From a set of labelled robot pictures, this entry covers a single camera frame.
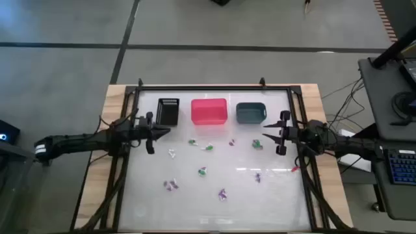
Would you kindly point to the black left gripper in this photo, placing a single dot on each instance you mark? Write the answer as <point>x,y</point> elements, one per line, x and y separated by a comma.
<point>148,133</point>

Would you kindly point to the black metal table frame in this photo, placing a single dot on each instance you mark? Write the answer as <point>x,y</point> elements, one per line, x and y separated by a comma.
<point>213,88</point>

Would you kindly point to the backlit black keyboard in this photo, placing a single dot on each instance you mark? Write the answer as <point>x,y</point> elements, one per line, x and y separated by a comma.
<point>403,167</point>

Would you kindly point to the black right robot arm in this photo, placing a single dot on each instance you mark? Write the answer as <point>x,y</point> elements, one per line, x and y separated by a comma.
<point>351,146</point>

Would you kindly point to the black box blue light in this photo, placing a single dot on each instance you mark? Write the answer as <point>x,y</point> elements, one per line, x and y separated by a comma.
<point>8,131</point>

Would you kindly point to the teal plastic bin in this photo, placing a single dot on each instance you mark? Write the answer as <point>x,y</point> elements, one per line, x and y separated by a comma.
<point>251,113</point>

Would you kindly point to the grey desk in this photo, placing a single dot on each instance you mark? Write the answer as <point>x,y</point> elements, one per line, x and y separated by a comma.
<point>380,97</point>

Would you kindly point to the black headphones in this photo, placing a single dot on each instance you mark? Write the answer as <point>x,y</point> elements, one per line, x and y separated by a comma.
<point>395,105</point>

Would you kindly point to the black mesh basket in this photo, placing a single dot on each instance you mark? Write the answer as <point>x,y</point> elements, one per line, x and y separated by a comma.
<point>168,112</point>

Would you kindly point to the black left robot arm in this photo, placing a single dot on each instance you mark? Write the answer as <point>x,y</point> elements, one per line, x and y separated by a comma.
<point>81,141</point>

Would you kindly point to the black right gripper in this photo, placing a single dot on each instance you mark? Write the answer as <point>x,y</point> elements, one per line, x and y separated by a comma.
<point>287,133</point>

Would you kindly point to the green plastic toy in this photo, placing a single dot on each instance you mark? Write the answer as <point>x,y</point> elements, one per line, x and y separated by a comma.
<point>209,147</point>
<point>192,141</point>
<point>257,144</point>
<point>202,171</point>

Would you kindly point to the dark mat orange striped edge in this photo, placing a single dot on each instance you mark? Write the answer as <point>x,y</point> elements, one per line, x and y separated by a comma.
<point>401,13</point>

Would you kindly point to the white paper sheet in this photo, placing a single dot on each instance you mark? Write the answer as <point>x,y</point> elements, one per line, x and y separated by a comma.
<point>356,162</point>

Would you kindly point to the pink plastic bin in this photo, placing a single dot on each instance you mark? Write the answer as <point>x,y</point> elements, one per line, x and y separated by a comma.
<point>209,111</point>

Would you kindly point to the grey side table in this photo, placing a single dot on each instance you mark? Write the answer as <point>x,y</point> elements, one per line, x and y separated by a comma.
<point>13,152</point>

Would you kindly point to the grey keyboard tray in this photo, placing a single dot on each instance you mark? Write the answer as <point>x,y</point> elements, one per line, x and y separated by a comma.
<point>399,201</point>

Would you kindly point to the black stand pole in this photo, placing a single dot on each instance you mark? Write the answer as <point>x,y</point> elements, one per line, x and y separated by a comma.
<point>393,48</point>

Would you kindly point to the desk caster wheel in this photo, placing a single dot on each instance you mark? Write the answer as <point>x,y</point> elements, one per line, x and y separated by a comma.
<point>375,206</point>

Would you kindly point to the black object base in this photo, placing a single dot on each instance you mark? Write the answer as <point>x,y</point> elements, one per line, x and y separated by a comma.
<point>221,2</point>

